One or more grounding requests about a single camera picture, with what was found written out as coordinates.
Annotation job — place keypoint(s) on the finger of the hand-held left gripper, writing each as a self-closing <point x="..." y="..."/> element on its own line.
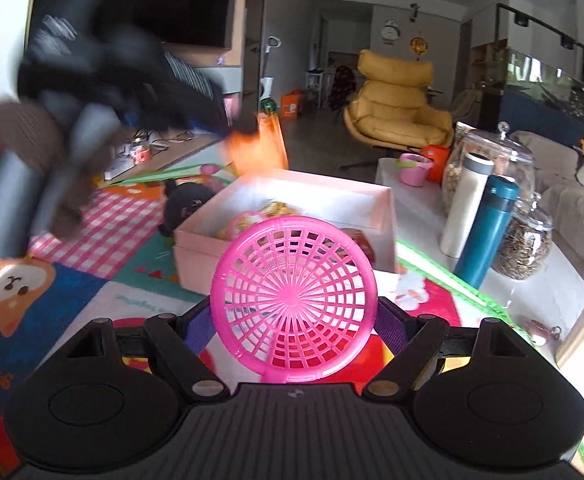
<point x="207" y="105"/>

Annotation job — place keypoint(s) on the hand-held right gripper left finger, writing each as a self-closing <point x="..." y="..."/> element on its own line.
<point x="199" y="330"/>

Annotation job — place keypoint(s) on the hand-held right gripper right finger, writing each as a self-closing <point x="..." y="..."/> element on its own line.
<point x="389" y="327"/>

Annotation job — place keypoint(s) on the pink cardboard box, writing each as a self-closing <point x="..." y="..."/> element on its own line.
<point x="192" y="270"/>

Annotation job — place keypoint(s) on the orange toy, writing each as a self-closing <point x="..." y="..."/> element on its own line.
<point x="262" y="147"/>

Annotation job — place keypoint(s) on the pink plastic basket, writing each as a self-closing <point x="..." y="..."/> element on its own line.
<point x="292" y="300"/>

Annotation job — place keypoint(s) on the person's left forearm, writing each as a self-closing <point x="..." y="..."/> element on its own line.
<point x="27" y="130"/>

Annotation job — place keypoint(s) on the wooden television cabinet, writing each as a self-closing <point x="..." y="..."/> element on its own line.
<point x="182" y="147"/>

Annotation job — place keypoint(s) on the watermelon ball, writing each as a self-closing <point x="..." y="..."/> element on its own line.
<point x="269" y="105"/>

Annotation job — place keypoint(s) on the white stick vacuum cleaner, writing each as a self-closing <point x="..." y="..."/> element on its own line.
<point x="268" y="85"/>

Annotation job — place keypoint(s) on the colourful play mat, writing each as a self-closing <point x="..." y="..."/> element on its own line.
<point x="122" y="300"/>

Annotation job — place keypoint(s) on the orange box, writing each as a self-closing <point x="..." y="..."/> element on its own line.
<point x="292" y="105"/>

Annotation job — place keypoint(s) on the red toy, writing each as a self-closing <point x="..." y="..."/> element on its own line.
<point x="359" y="247"/>

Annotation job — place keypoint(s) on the black plush toy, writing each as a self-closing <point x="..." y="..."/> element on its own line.
<point x="192" y="200"/>

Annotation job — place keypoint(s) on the black television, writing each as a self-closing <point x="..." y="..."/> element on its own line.
<point x="187" y="0"/>

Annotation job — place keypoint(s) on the dark chair with clothes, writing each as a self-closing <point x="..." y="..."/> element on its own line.
<point x="342" y="87"/>

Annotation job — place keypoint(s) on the teal thermos bottle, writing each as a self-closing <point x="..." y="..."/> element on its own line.
<point x="486" y="230"/>

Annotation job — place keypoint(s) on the white thermos bottle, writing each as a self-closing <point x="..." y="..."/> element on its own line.
<point x="466" y="210"/>

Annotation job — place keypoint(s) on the small glass jar of seeds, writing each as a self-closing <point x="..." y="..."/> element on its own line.
<point x="521" y="255"/>

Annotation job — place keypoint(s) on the pink toy bowl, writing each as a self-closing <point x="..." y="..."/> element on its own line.
<point x="414" y="170"/>

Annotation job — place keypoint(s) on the orange bucket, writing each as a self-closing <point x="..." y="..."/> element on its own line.
<point x="436" y="162"/>

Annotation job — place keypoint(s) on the yellow armchair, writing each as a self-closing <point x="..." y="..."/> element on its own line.
<point x="396" y="105"/>

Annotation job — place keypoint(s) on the large glass jar of nuts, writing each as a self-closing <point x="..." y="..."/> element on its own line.
<point x="514" y="160"/>

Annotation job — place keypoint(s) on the grey sofa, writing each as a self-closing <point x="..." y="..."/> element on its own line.
<point x="571" y="200"/>

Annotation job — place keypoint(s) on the glass fish tank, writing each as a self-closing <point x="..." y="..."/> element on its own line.
<point x="546" y="90"/>

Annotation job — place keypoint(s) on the black track light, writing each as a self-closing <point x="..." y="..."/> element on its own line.
<point x="541" y="22"/>

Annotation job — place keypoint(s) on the white wall clock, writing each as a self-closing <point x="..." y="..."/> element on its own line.
<point x="390" y="30"/>

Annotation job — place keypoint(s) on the orange wall ornament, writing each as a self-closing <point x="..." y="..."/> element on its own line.
<point x="418" y="45"/>

